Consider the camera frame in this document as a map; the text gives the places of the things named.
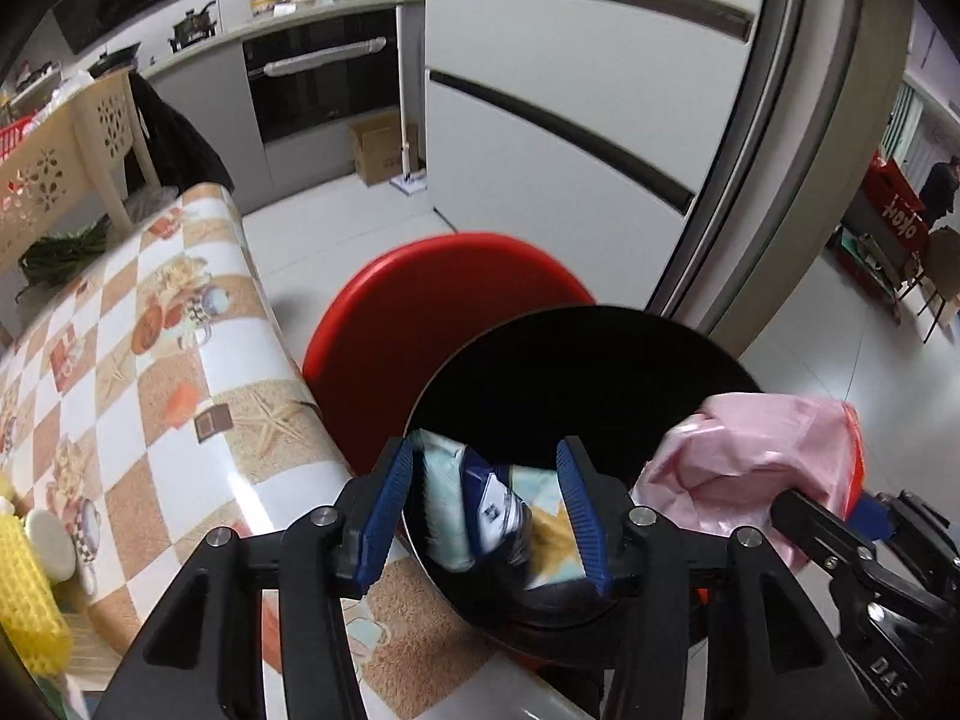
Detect blue snack bag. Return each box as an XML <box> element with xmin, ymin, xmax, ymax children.
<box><xmin>412</xmin><ymin>431</ymin><xmax>586</xmax><ymax>590</ymax></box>

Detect red pink wrapper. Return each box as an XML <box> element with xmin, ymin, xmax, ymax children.
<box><xmin>631</xmin><ymin>392</ymin><xmax>866</xmax><ymax>535</ymax></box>

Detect white red paper cup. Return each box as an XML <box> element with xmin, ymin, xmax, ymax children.
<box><xmin>23</xmin><ymin>509</ymin><xmax>76</xmax><ymax>585</ymax></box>

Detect black trash bin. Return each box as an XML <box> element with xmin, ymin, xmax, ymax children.
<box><xmin>404</xmin><ymin>305</ymin><xmax>758</xmax><ymax>668</ymax></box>

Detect red plastic stool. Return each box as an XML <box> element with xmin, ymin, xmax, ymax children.
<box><xmin>301</xmin><ymin>232</ymin><xmax>594</xmax><ymax>476</ymax></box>

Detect white refrigerator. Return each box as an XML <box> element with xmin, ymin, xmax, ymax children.
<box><xmin>423</xmin><ymin>0</ymin><xmax>812</xmax><ymax>317</ymax></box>

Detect cardboard box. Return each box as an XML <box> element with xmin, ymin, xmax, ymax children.
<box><xmin>348</xmin><ymin>109</ymin><xmax>402</xmax><ymax>187</ymax></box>

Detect green vegetables on chair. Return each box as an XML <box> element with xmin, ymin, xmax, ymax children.
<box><xmin>18</xmin><ymin>216</ymin><xmax>112</xmax><ymax>288</ymax></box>

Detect black built-in oven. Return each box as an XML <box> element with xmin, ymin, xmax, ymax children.
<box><xmin>242</xmin><ymin>8</ymin><xmax>398</xmax><ymax>143</ymax></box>

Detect beige perforated chair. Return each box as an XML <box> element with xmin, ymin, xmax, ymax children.
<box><xmin>2</xmin><ymin>68</ymin><xmax>161</xmax><ymax>271</ymax></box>

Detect red plastic basket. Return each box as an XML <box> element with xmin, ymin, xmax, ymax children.
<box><xmin>0</xmin><ymin>115</ymin><xmax>32</xmax><ymax>161</ymax></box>

